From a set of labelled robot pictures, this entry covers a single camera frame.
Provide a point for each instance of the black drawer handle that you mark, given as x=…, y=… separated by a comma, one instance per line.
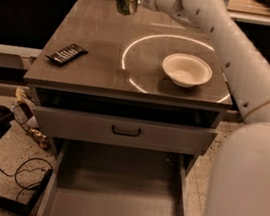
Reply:
x=126, y=132

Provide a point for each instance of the green soda can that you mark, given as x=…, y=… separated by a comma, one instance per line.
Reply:
x=126, y=7

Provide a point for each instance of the white paper bowl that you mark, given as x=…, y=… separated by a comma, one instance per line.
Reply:
x=186, y=70

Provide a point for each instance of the upper grey drawer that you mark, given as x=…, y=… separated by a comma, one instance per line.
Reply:
x=91, y=127

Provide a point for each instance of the crumpled wrapper on floor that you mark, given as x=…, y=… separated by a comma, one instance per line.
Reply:
x=25, y=117

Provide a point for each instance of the open grey middle drawer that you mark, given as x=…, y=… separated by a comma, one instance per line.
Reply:
x=106, y=180

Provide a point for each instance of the black snack bar wrapper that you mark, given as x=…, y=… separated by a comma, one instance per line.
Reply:
x=67, y=54

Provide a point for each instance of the grey drawer cabinet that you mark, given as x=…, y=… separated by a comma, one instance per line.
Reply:
x=121, y=75

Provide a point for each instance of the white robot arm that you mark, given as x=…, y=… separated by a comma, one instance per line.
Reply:
x=240, y=177

